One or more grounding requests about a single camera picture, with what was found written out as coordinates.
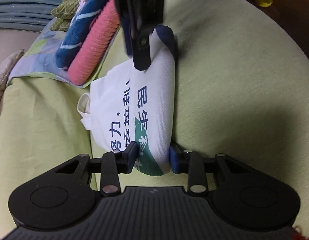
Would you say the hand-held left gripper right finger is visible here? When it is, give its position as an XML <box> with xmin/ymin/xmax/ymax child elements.
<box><xmin>170</xmin><ymin>143</ymin><xmax>256</xmax><ymax>197</ymax></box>

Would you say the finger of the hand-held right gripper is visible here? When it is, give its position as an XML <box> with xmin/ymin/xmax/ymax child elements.
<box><xmin>122</xmin><ymin>21</ymin><xmax>155</xmax><ymax>71</ymax></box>

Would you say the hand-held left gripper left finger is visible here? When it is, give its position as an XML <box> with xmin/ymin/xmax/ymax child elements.
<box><xmin>54</xmin><ymin>141</ymin><xmax>138</xmax><ymax>197</ymax></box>

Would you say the white printed shopping bag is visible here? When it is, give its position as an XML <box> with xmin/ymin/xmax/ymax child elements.
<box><xmin>78</xmin><ymin>26</ymin><xmax>179</xmax><ymax>178</ymax></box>

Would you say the pink knitted roll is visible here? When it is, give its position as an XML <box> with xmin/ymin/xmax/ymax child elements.
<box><xmin>68</xmin><ymin>2</ymin><xmax>120</xmax><ymax>85</ymax></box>

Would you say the blue printed cloth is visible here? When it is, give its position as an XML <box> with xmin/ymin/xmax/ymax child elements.
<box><xmin>55</xmin><ymin>0</ymin><xmax>116</xmax><ymax>69</ymax></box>

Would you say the olive patterned pillow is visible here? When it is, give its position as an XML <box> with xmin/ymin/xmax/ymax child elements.
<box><xmin>51</xmin><ymin>0</ymin><xmax>80</xmax><ymax>32</ymax></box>

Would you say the green covered sofa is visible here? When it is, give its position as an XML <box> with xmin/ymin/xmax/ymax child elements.
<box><xmin>0</xmin><ymin>0</ymin><xmax>309</xmax><ymax>233</ymax></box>

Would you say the pastel patchwork blanket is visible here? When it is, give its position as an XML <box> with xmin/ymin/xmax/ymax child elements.
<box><xmin>8</xmin><ymin>17</ymin><xmax>112</xmax><ymax>88</ymax></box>

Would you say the grey-blue striped curtain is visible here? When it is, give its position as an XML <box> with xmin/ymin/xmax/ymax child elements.
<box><xmin>0</xmin><ymin>0</ymin><xmax>87</xmax><ymax>29</ymax></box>

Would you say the beige quilted cushion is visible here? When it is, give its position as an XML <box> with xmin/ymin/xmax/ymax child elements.
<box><xmin>0</xmin><ymin>50</ymin><xmax>25</xmax><ymax>98</ymax></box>

